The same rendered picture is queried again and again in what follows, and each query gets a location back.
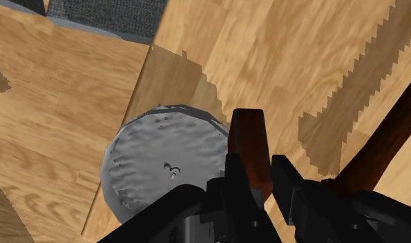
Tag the light wooden table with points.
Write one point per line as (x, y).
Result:
(57, 107)

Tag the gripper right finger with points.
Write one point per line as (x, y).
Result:
(313, 208)

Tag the grey rug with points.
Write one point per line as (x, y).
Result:
(107, 15)

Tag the grey round disc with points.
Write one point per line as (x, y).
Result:
(158, 151)

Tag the dark brown wooden furniture frame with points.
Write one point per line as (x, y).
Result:
(249, 141)

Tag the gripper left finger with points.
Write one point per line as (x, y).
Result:
(232, 202)

